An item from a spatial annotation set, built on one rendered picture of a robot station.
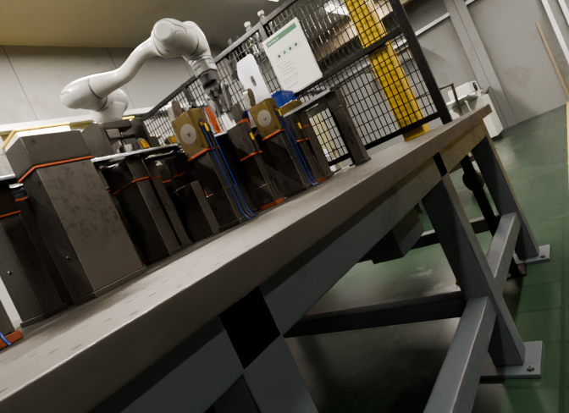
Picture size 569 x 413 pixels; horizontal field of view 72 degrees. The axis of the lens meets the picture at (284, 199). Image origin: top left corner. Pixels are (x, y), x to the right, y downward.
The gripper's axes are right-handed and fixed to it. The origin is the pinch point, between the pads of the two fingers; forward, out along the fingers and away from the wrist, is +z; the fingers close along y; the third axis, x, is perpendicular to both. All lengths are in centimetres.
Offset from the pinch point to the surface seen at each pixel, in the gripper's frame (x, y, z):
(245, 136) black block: -21.6, 20.1, 12.5
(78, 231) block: -85, 21, 24
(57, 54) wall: 158, -305, -214
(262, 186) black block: -21.6, 17.7, 29.3
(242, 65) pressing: 26.6, -0.1, -25.0
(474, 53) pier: 729, 35, -46
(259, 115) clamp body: -8.4, 19.7, 6.0
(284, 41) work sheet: 54, 11, -32
